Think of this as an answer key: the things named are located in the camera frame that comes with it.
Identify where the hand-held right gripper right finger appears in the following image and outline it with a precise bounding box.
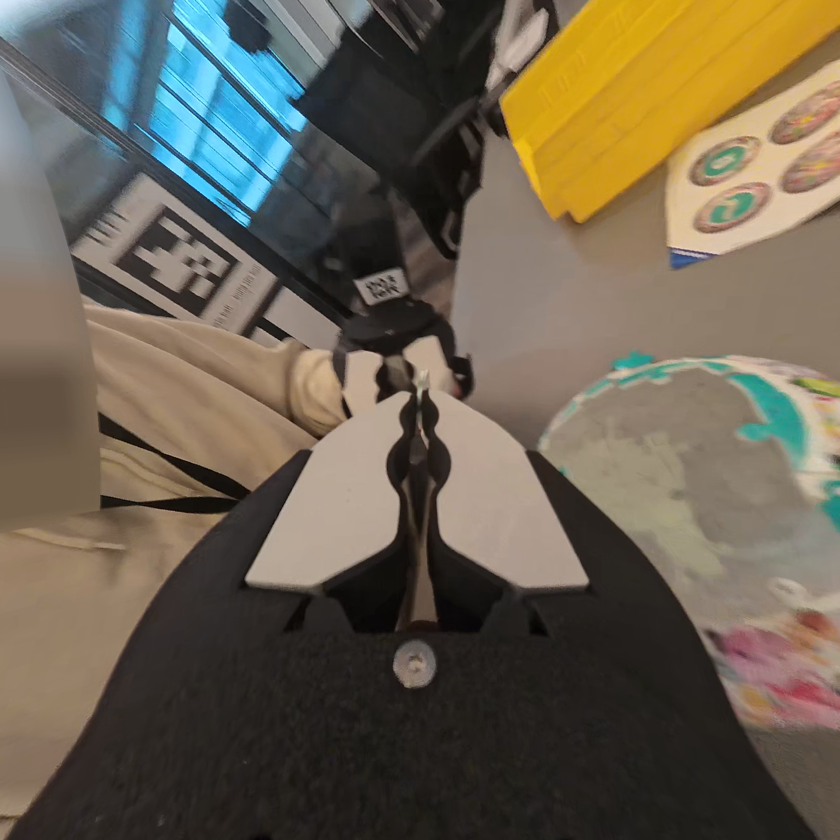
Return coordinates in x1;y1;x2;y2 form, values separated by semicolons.
420;392;591;634

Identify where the white instruction sheet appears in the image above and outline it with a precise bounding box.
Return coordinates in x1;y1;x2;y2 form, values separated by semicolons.
664;59;840;270

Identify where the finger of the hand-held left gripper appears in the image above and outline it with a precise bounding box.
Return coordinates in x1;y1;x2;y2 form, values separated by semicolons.
343;352;389;419
402;335;457;395

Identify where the black lanyard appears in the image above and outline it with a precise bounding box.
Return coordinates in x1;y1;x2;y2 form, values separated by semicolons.
98;412;253;514

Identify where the black white marker sign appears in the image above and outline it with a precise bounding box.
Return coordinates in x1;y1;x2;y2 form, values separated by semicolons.
69;172;284;337

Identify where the black office chair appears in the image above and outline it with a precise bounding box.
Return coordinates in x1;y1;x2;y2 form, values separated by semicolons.
407;98;490;260

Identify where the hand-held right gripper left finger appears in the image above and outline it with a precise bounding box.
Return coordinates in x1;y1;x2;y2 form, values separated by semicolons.
243;392;421;634

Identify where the yellow plastic bin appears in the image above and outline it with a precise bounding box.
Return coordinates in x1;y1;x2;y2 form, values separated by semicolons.
500;0;840;223

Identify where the person's left forearm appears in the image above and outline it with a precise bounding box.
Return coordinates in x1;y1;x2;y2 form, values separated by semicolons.
84;305;350;442

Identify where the colourful puzzle ball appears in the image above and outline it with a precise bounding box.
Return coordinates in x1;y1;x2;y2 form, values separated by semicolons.
538;354;840;729

